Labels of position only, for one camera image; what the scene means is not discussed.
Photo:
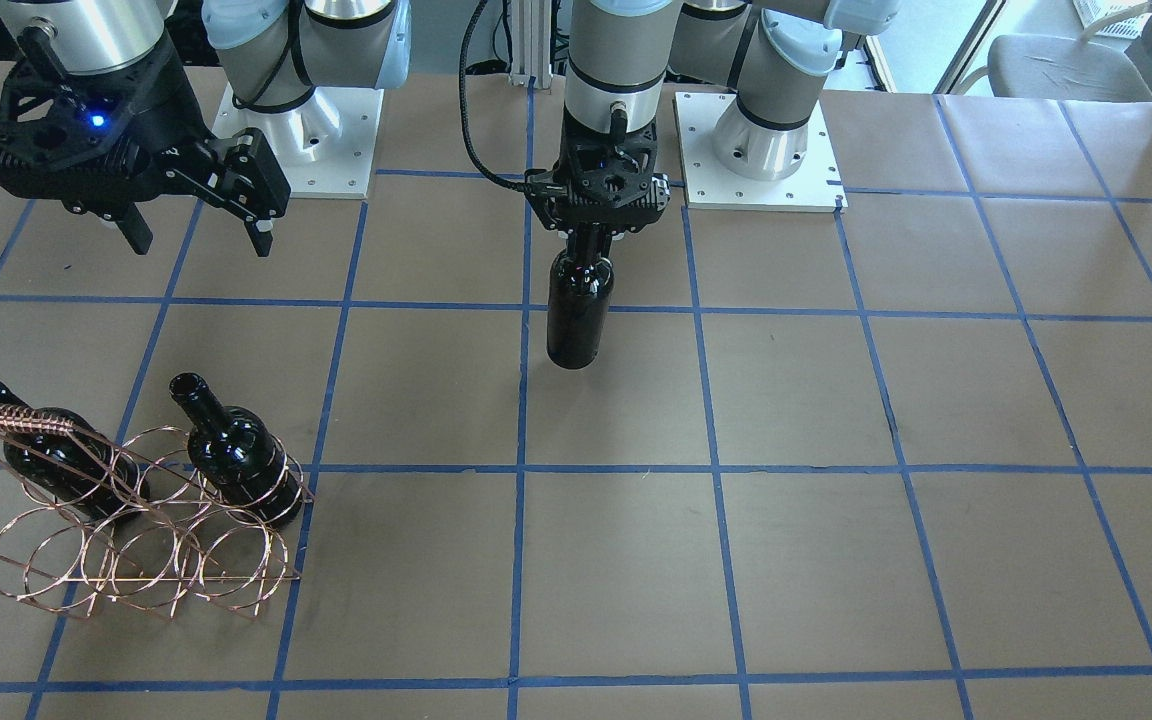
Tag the copper wire wine basket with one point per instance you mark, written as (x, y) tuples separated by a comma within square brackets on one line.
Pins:
[(172, 538)]

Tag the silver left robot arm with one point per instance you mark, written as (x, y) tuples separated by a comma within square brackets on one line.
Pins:
[(770, 59)]

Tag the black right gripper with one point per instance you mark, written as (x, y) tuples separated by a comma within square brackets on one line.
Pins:
[(164, 108)]

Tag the dark wine bottle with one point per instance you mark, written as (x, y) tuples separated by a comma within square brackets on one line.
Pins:
[(581, 283), (237, 454)]

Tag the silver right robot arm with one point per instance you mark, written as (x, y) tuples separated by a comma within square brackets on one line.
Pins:
[(275, 53)]

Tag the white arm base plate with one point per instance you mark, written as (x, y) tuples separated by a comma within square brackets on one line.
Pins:
[(326, 147), (816, 170)]

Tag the dark wine bottle in basket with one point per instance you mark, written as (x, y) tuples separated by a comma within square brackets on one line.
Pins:
[(237, 454)]

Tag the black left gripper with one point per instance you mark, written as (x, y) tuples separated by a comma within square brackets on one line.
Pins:
[(563, 224)]

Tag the grey office chair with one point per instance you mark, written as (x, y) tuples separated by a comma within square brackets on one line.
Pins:
[(1063, 68)]

